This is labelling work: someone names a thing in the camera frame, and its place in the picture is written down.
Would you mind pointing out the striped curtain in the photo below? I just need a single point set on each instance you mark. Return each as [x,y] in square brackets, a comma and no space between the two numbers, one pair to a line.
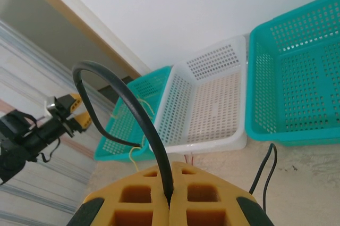
[40,63]

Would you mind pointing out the white perforated plastic basket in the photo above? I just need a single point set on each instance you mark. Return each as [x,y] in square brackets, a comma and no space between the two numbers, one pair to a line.
[212,109]

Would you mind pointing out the wooden door frame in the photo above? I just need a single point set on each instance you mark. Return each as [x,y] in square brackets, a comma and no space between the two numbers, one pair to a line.
[79,26]

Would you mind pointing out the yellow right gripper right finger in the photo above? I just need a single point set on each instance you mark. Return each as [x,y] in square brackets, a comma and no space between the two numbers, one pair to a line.
[228,205]

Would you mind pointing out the teal perforated plastic basket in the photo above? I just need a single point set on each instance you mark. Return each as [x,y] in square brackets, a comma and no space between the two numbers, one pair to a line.
[119,130]
[297,90]

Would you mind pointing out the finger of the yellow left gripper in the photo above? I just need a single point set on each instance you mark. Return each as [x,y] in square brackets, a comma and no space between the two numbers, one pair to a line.
[84,122]
[76,102]

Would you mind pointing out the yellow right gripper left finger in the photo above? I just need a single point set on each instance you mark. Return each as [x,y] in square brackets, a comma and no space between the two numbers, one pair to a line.
[106,197]

